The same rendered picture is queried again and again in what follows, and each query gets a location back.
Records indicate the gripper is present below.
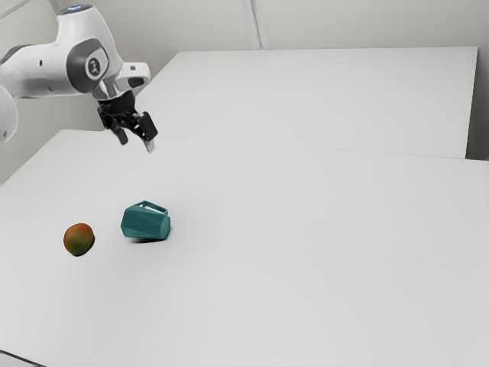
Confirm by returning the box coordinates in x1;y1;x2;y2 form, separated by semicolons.
96;89;159;154

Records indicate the teal faceted mug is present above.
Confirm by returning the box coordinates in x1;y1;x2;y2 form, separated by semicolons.
121;200;172;242

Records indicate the red green mango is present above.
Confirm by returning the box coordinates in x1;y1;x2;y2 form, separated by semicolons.
63;222;95;257

